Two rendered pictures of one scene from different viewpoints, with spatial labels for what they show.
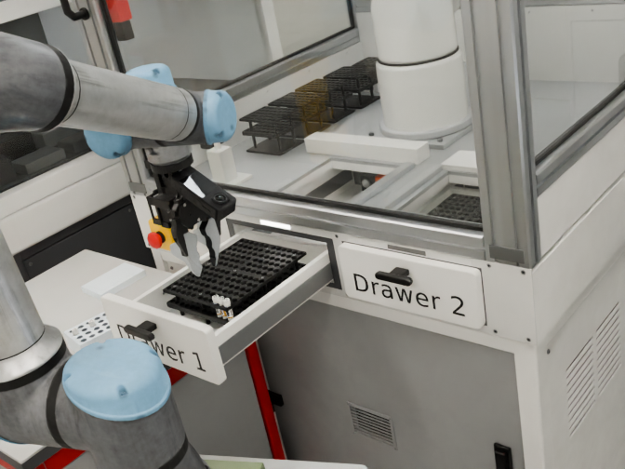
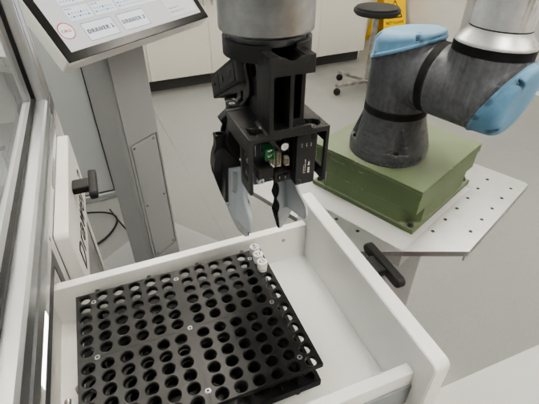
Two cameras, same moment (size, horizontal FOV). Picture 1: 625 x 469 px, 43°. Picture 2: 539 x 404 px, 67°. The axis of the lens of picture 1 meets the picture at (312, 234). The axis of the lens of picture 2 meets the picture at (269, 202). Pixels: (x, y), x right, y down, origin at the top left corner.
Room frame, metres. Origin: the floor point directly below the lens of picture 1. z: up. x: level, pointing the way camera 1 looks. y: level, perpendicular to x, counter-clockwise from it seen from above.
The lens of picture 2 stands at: (1.58, 0.34, 1.26)
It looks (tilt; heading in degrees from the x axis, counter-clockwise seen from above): 37 degrees down; 204
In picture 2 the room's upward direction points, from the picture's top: straight up
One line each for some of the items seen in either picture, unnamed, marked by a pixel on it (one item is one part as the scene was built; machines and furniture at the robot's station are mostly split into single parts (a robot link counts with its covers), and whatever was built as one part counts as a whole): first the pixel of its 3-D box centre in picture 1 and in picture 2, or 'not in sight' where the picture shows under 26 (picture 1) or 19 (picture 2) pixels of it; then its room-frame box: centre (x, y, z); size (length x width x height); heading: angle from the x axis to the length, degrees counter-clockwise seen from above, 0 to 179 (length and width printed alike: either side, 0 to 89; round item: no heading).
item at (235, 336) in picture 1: (242, 284); (185, 350); (1.38, 0.15, 0.86); 0.40 x 0.26 x 0.06; 136
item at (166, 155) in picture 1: (166, 147); (270, 5); (1.27, 0.21, 1.20); 0.08 x 0.08 x 0.05
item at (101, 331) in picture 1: (101, 332); not in sight; (1.45, 0.47, 0.78); 0.12 x 0.08 x 0.04; 124
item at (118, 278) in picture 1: (113, 280); not in sight; (1.71, 0.48, 0.77); 0.13 x 0.09 x 0.02; 132
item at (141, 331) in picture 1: (144, 328); (374, 266); (1.21, 0.32, 0.91); 0.07 x 0.04 x 0.01; 46
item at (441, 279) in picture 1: (407, 283); (72, 205); (1.24, -0.15, 0.87); 0.29 x 0.02 x 0.11; 46
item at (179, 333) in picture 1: (160, 336); (352, 290); (1.23, 0.30, 0.87); 0.29 x 0.02 x 0.11; 46
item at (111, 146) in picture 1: (130, 124); not in sight; (1.17, 0.23, 1.27); 0.11 x 0.11 x 0.08; 64
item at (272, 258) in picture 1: (238, 284); (193, 345); (1.37, 0.16, 0.87); 0.22 x 0.18 x 0.06; 136
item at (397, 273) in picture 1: (397, 274); (84, 185); (1.22, -0.13, 0.91); 0.07 x 0.04 x 0.01; 46
